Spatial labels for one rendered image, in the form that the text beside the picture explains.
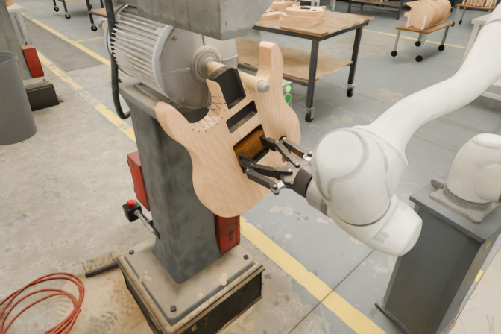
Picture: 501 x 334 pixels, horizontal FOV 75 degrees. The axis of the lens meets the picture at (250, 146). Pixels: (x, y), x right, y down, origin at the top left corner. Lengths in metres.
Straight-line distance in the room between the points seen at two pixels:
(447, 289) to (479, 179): 0.48
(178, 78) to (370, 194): 0.57
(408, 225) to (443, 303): 1.04
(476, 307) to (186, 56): 0.82
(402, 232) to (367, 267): 1.44
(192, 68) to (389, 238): 0.59
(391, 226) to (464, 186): 0.77
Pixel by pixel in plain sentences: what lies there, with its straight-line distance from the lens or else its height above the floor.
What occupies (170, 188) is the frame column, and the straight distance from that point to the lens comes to 1.20.
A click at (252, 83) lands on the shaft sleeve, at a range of 0.74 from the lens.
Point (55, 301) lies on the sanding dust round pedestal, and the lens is 2.06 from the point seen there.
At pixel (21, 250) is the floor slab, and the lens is 2.42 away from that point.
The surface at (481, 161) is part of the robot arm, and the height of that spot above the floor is 0.92.
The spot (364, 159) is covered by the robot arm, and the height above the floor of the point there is 1.28.
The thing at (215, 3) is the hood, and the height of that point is 1.44.
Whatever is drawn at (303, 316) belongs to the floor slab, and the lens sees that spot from 1.79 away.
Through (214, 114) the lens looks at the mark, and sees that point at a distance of 0.75.
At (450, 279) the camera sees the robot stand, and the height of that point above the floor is 0.44.
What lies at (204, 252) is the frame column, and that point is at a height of 0.38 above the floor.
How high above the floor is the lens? 1.51
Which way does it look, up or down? 31 degrees down
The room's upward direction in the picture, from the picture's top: straight up
